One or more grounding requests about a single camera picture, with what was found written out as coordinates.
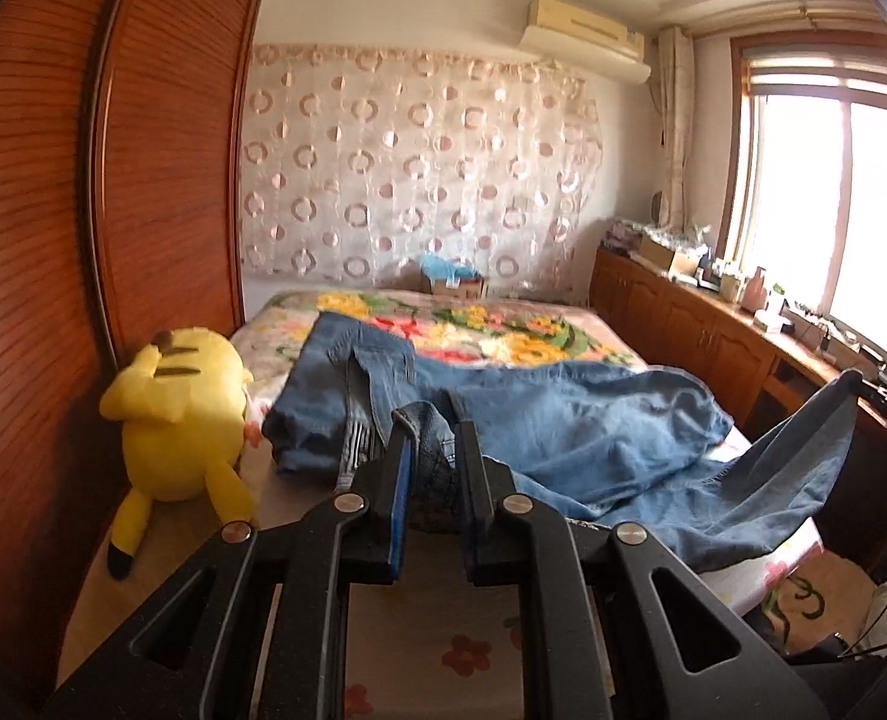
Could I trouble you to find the cardboard box on sideboard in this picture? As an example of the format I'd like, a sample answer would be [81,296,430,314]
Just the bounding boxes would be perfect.
[637,236,706,277]

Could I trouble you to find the pink circle pattern curtain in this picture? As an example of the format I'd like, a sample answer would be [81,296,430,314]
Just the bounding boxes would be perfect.
[238,44,603,299]

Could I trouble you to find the wooden sideboard cabinet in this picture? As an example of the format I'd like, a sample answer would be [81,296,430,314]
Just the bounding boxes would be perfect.
[588,242,887,467]

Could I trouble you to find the window with wooden frame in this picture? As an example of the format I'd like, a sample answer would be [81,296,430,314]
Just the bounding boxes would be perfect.
[722,31,887,361]

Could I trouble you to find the yellow plush toy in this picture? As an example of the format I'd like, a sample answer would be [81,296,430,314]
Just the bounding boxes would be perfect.
[100,327,254,580]

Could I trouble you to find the light blue denim pants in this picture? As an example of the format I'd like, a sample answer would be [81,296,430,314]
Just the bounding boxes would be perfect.
[263,312,860,572]

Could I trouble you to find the wooden slatted wardrobe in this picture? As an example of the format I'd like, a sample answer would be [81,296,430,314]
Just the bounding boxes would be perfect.
[0,0,260,702]

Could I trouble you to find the white cup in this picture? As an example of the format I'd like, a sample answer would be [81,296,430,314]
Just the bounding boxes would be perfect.
[718,273,745,304]

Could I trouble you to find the floral blanket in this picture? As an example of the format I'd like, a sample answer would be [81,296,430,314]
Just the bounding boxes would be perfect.
[232,289,645,415]

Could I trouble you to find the side window curtain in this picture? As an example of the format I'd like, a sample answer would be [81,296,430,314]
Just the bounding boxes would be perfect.
[657,26,696,232]

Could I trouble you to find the pink bottle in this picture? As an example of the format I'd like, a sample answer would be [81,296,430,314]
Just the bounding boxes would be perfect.
[741,266,768,314]

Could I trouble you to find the wall air conditioner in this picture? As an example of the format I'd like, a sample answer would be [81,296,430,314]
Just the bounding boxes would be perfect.
[519,0,652,85]

